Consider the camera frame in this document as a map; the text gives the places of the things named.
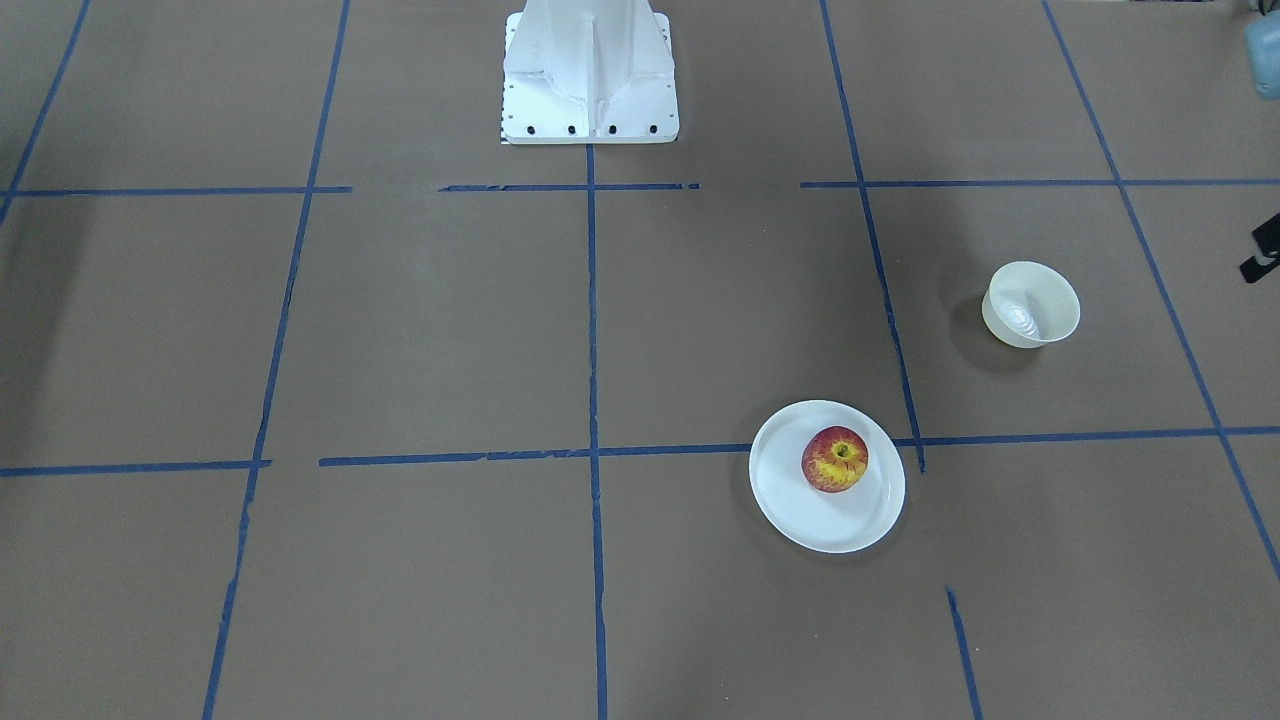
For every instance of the white pedestal column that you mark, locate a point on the white pedestal column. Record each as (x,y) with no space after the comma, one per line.
(588,72)

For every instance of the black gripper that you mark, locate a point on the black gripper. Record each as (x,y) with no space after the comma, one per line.
(1265,250)

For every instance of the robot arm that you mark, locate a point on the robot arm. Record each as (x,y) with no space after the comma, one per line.
(1262,50)

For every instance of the red yellow apple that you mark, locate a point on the red yellow apple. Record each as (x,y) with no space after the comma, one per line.
(834,460)

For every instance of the white round plate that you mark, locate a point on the white round plate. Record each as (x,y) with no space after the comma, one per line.
(847,522)

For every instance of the white plastic bowl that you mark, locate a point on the white plastic bowl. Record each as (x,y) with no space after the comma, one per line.
(1030,305)

